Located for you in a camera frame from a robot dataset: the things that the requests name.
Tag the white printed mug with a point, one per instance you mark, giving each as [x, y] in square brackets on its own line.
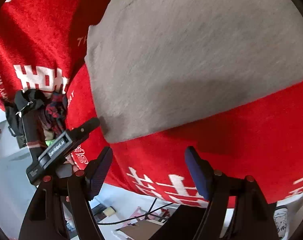
[280, 217]

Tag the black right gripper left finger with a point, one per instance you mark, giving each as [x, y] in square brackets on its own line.
[44, 217]

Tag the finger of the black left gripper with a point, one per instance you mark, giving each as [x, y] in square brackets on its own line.
[86, 128]

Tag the dark plaid clothes pile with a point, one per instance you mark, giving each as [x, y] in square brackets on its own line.
[53, 116]

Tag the cardboard box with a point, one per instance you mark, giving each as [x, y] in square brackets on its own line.
[143, 229]

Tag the red blanket with white print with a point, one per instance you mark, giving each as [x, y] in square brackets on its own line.
[43, 45]

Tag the grey knit sweater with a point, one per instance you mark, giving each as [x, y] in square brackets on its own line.
[158, 64]

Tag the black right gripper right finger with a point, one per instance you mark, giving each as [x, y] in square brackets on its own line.
[237, 208]

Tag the black jacket with zipper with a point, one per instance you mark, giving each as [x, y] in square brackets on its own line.
[23, 117]

